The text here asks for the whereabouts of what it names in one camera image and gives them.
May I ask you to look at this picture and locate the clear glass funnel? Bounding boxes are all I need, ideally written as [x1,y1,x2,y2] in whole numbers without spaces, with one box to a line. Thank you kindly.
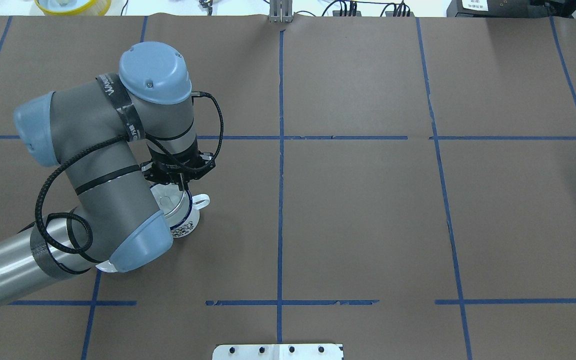
[150,183,190,227]

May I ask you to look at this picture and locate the grey metal bracket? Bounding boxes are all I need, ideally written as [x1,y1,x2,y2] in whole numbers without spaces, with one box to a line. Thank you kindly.
[267,0,294,23]

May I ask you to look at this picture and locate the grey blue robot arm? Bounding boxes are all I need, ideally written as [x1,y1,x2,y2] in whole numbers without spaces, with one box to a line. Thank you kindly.
[0,41,221,307]

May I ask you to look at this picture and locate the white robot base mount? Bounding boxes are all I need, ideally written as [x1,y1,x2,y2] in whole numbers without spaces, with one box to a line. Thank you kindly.
[211,342,345,360]

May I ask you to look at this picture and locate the black device with label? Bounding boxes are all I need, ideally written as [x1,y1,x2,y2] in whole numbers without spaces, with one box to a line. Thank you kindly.
[446,0,576,19]

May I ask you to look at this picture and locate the yellow white bowl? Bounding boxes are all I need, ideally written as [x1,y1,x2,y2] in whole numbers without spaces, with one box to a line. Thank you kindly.
[34,0,112,17]

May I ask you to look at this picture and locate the white mug lid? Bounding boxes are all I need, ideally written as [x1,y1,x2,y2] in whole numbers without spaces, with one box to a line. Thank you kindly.
[95,260,118,273]

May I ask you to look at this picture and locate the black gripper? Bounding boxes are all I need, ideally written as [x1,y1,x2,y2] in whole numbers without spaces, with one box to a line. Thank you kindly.
[141,152,217,192]

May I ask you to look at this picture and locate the white enamel mug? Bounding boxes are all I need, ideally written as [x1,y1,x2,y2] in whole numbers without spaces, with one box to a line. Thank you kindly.
[166,191,211,239]

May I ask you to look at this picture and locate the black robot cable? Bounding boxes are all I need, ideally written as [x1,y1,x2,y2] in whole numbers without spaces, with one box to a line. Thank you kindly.
[34,91,225,265]

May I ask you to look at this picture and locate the black power cables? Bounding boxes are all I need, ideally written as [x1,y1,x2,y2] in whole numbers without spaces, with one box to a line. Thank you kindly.
[321,0,414,18]

